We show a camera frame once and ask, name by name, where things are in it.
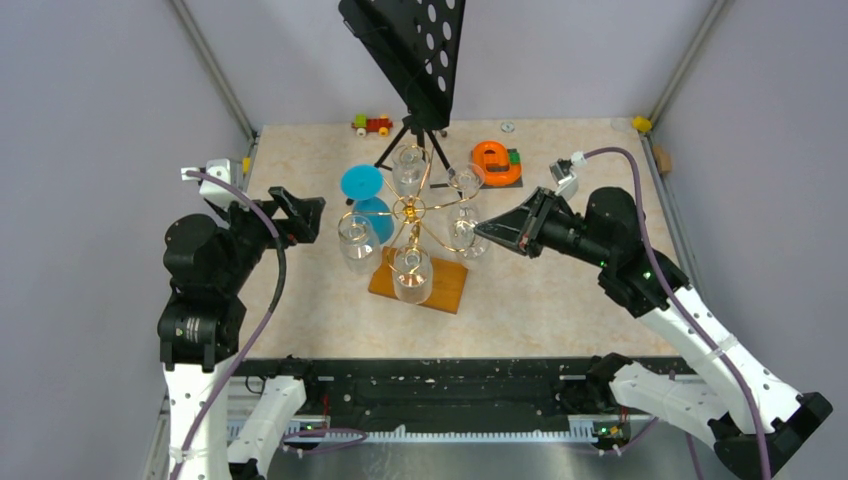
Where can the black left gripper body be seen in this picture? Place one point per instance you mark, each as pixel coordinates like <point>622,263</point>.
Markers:
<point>288,228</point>

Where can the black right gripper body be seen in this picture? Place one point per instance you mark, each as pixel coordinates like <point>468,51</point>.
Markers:
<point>554,229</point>

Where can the clear wine glass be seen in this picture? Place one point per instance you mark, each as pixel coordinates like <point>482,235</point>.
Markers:
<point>467,180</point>
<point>412,274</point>
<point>359,244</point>
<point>463,219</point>
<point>408,170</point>

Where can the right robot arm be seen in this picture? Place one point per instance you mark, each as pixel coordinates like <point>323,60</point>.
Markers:
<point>751,419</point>

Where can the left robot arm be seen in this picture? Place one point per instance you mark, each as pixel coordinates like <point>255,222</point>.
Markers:
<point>210,259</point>

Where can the blue plastic wine glass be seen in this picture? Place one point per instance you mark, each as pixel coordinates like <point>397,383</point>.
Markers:
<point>362,184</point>

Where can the orange tape dispenser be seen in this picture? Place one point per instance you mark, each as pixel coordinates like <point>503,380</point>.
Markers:
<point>501,166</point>

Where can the colourful toy train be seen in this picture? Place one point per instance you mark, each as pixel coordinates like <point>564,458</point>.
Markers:
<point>364,125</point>

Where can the yellow corner clamp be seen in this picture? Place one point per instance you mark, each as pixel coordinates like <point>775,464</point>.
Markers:
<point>642,124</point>

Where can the black music stand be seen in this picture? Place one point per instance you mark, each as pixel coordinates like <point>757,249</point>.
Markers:
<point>415,44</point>

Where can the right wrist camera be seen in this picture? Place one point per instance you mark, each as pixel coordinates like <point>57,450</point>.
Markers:
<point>565,176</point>

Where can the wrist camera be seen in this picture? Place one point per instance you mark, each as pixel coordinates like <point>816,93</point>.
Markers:
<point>217,181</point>
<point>565,176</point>

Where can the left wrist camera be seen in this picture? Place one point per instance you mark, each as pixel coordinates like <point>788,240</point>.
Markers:
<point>217,181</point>

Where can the gold wire glass rack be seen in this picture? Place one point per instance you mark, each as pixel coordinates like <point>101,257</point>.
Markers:
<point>409,212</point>

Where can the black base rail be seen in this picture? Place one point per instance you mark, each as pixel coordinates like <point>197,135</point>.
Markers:
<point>441,396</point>

